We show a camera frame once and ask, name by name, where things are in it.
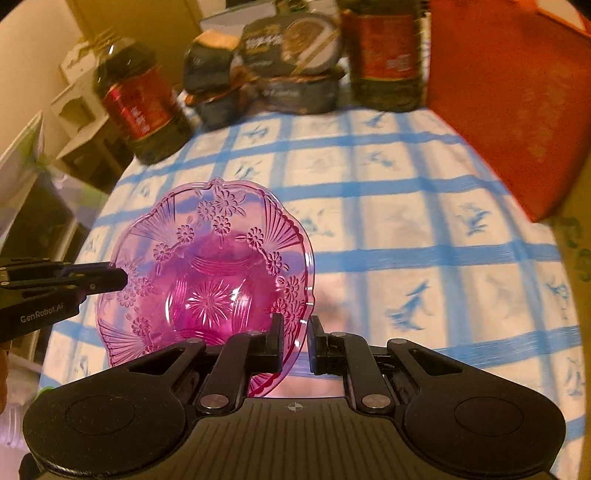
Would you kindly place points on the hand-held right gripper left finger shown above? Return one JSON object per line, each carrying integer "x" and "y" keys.
{"x": 277, "y": 344}

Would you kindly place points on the clear plastic bag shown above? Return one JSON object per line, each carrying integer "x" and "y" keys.
{"x": 32, "y": 184}

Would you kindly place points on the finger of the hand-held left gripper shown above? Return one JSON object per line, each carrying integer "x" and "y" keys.
{"x": 108, "y": 280}
{"x": 85, "y": 268}

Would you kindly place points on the small dark food cup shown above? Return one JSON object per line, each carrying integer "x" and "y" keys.
{"x": 217, "y": 108}

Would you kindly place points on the dark oil bottle red label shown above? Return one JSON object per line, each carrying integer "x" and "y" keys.
{"x": 138, "y": 110}
{"x": 385, "y": 60}

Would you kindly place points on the cardboard box with green print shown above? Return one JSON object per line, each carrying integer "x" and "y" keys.
{"x": 575, "y": 249}

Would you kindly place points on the blue checkered tablecloth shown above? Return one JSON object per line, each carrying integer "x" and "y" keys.
{"x": 392, "y": 230}

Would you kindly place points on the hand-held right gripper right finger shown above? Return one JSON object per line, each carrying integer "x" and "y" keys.
{"x": 316, "y": 345}

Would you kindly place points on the red box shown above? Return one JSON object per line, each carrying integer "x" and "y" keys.
{"x": 512, "y": 101}

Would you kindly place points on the dark packet with brown top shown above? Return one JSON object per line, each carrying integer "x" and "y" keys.
{"x": 207, "y": 62}

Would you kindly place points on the pink glass bowl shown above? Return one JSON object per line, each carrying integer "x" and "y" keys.
{"x": 207, "y": 277}

